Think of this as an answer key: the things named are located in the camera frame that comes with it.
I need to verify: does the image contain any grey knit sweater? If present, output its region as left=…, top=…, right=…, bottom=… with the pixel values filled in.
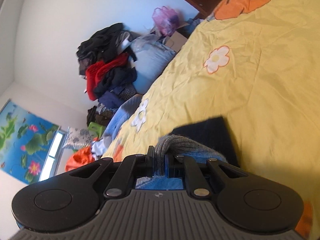
left=134, top=115, right=241, bottom=191

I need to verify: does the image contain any pile of dark clothes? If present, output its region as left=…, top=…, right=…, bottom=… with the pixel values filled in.
left=76, top=23, right=137, bottom=101

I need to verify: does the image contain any orange cloth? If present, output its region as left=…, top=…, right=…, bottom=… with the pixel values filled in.
left=65, top=146, right=95, bottom=172

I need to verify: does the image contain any green plastic stool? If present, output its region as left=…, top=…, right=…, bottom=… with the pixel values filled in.
left=88, top=122, right=106, bottom=138

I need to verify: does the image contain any blue pillow bundle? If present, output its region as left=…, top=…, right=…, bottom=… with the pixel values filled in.
left=130, top=34, right=176, bottom=94

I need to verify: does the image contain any cardboard box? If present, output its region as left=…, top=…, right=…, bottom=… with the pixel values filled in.
left=165, top=31, right=188, bottom=53

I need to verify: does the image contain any yellow flowered bed quilt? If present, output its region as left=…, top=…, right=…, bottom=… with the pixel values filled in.
left=105, top=0, right=319, bottom=239

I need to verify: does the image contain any pink plastic bag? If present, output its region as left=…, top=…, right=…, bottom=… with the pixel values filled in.
left=152, top=6, right=180, bottom=36

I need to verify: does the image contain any lotus flower wall poster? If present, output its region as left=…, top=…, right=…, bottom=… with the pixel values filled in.
left=1, top=99, right=59, bottom=184

